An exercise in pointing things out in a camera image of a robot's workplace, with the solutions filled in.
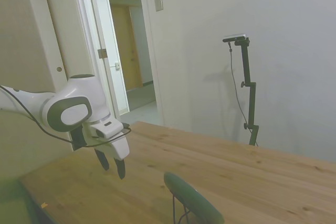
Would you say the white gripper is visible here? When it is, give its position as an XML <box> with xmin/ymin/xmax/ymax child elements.
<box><xmin>83</xmin><ymin>116</ymin><xmax>131</xmax><ymax>180</ymax></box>

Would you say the blue-green round plate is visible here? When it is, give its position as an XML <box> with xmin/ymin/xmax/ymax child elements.
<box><xmin>163</xmin><ymin>172</ymin><xmax>226</xmax><ymax>224</ymax></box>

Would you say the wooden hallway door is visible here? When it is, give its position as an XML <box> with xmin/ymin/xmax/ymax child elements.
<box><xmin>110</xmin><ymin>4</ymin><xmax>144</xmax><ymax>91</ymax></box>

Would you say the cream open door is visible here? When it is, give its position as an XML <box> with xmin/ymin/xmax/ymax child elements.
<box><xmin>22</xmin><ymin>0</ymin><xmax>73</xmax><ymax>93</ymax></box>

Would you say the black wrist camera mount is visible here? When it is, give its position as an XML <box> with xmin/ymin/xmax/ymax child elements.
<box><xmin>70</xmin><ymin>126</ymin><xmax>88</xmax><ymax>152</ymax></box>

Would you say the black wire dish rack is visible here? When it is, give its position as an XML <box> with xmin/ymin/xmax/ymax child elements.
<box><xmin>171</xmin><ymin>191</ymin><xmax>193</xmax><ymax>224</ymax></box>

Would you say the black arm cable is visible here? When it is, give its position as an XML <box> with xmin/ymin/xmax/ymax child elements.
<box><xmin>0</xmin><ymin>84</ymin><xmax>132</xmax><ymax>148</ymax></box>

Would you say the white door frame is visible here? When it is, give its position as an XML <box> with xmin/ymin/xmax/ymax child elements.
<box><xmin>70</xmin><ymin>0</ymin><xmax>165</xmax><ymax>127</ymax></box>

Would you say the black camera stand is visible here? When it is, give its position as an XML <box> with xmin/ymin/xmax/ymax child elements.
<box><xmin>228</xmin><ymin>41</ymin><xmax>259</xmax><ymax>147</ymax></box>
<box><xmin>234</xmin><ymin>38</ymin><xmax>260</xmax><ymax>146</ymax></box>

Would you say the grey exterior camera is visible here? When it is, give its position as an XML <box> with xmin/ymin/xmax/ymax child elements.
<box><xmin>222</xmin><ymin>33</ymin><xmax>249</xmax><ymax>43</ymax></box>

